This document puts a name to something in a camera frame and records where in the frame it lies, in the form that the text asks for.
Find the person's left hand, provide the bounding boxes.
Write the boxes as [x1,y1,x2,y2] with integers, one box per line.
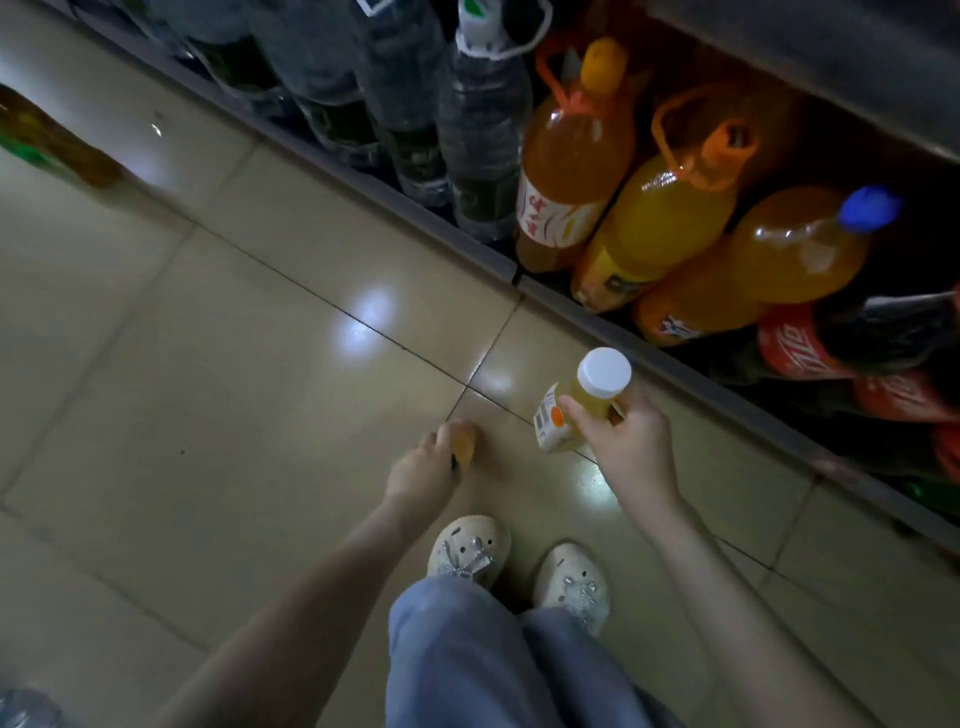
[382,423,479,527]

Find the person's right hand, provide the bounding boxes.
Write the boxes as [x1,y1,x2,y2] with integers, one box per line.
[558,382,684,519]

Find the amber tea bottle yellow cap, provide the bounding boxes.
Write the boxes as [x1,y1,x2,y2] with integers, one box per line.
[447,424,480,468]

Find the orange juice bottle white cap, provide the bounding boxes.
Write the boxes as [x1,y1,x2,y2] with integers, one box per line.
[532,346,635,455]

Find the person's right forearm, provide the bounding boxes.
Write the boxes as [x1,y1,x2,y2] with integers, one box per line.
[630,495,879,728]

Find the person's left forearm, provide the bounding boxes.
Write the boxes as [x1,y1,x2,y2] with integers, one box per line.
[150,502,429,728]

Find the person's white shoe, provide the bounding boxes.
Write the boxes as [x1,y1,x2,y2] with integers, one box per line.
[532,541,614,635]
[426,513,513,590]

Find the person's blue jeans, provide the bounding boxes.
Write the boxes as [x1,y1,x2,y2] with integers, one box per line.
[385,574,684,728]

